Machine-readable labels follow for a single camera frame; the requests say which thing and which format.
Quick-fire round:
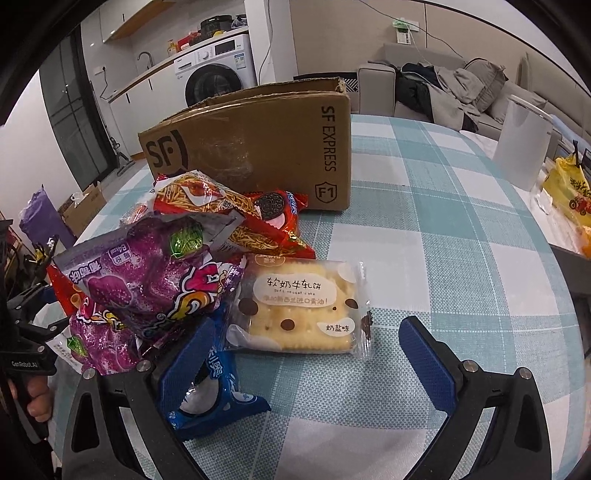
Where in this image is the blue Oreo packet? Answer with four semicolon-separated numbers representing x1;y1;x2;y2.
157;307;270;441

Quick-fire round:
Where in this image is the cream cracker snack pack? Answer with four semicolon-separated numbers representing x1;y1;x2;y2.
224;254;372;359

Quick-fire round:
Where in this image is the left hand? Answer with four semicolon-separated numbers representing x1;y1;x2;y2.
23;376;53;423

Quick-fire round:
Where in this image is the purple bag on floor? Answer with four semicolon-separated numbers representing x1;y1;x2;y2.
19;187;76;248

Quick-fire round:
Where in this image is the purple snack bag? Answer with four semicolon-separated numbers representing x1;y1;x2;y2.
54;211;245;343
45;264;144;375

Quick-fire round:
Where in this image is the small cardboard box on floor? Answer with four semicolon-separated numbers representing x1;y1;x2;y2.
59;183;106;237

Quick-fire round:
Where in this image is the red noodle snack bag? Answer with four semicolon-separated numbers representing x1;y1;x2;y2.
153;170;315;259

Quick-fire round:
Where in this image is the checked teal tablecloth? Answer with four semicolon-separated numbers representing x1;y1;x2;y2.
48;113;587;480

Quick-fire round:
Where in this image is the red Oreo packet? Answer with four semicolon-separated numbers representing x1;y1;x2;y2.
245;190;308;233

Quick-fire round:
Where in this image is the white kitchen cabinet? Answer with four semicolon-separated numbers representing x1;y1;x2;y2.
110;62;186;156

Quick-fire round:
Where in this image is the yellow plastic bag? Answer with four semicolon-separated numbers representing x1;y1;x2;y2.
542;153;591;228

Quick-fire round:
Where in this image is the white electric kettle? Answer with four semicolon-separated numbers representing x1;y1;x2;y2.
493;95;553;191

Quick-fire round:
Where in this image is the SF Express cardboard box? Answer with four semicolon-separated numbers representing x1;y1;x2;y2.
138;77;352;212

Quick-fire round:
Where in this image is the white washing machine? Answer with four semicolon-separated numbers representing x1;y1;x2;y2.
173;33;257;107

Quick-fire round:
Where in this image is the grey sofa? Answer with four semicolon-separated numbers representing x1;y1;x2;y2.
356;44;590;150

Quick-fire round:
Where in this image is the pile of clothes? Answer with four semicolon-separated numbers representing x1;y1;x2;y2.
394;58;508;133

